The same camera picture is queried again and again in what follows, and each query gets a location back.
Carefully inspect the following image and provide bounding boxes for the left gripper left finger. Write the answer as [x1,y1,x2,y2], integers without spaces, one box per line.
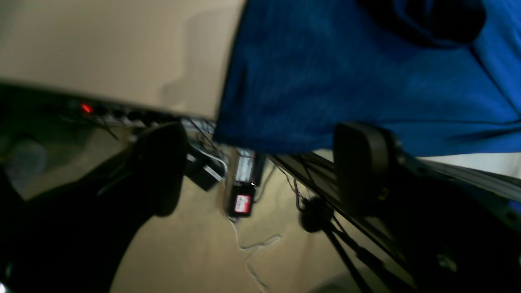
[1,122,188,293]

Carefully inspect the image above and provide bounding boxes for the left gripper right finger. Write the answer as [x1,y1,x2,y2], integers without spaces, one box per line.
[333,122,521,293]

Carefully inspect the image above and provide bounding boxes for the dark blue t-shirt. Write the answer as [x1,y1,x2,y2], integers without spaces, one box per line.
[214,0,520,157]

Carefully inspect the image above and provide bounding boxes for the black power strip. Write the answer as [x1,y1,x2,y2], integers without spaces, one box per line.
[59,100,184,128]

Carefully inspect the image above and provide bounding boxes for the black tripod stand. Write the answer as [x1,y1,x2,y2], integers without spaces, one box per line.
[296,195,415,293]

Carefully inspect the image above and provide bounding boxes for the black power adapter red label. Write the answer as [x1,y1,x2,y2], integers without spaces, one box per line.
[226,182,256,218]

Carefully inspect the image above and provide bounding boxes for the aluminium table edge rail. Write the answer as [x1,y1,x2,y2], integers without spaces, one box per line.
[270,150,521,207]

